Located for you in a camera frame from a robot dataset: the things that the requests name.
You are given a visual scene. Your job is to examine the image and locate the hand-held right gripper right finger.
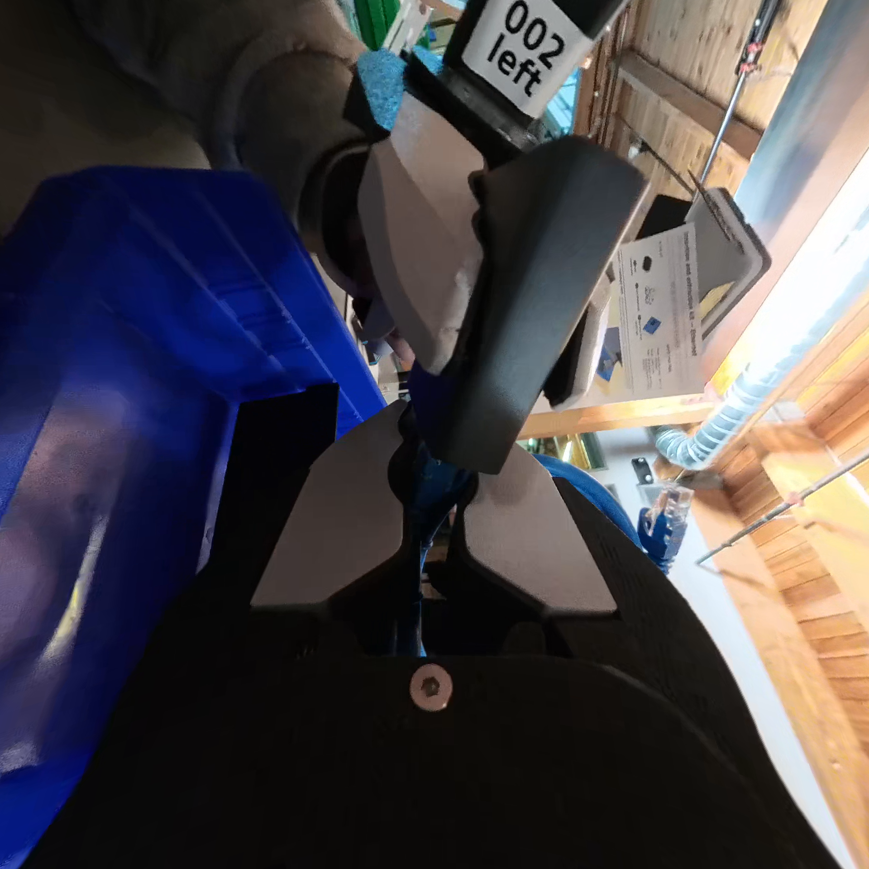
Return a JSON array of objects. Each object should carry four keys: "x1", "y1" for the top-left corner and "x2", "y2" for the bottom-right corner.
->
[{"x1": 424, "y1": 444, "x2": 619, "y2": 657}]

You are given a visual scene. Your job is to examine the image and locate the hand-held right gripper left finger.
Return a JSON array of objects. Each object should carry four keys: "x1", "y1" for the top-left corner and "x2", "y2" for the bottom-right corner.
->
[{"x1": 250, "y1": 401, "x2": 425, "y2": 657}]

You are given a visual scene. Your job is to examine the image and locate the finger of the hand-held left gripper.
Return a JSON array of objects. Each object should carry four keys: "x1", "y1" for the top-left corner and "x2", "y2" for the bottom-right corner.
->
[
  {"x1": 356, "y1": 100, "x2": 487, "y2": 377},
  {"x1": 545, "y1": 275, "x2": 614, "y2": 411}
]

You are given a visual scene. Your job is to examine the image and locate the black ethernet adapter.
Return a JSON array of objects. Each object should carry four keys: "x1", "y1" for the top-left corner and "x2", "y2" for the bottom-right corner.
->
[{"x1": 414, "y1": 134, "x2": 649, "y2": 476}]

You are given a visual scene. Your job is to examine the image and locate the blue ethernet cable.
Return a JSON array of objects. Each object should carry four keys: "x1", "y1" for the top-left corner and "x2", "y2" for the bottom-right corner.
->
[{"x1": 390, "y1": 434, "x2": 695, "y2": 658}]

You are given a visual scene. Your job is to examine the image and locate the blue storage bin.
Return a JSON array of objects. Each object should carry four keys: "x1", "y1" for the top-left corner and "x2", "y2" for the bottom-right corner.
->
[{"x1": 0, "y1": 166, "x2": 388, "y2": 869}]

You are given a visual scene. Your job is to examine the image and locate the person's left forearm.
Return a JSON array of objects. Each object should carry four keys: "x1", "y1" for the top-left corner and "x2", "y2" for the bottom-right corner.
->
[{"x1": 68, "y1": 0, "x2": 371, "y2": 228}]

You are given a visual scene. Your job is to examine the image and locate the person's left hand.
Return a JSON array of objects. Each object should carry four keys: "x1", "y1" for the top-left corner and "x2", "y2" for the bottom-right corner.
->
[{"x1": 348, "y1": 297, "x2": 416, "y2": 363}]

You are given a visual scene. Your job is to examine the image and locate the printed instruction sheet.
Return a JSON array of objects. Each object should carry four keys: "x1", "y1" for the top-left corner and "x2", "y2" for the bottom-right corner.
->
[{"x1": 597, "y1": 224, "x2": 703, "y2": 398}]

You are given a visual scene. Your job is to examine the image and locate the black plastic bin divider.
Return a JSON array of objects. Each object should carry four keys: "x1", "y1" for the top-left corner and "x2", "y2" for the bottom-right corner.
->
[{"x1": 197, "y1": 383, "x2": 340, "y2": 578}]

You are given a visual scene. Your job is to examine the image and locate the green storage bin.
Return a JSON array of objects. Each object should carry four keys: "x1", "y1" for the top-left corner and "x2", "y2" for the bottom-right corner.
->
[{"x1": 356, "y1": 0, "x2": 401, "y2": 52}]

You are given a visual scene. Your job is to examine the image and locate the silver ribbed air duct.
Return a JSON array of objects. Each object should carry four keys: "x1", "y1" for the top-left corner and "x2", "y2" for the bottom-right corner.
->
[{"x1": 655, "y1": 224, "x2": 869, "y2": 469}]

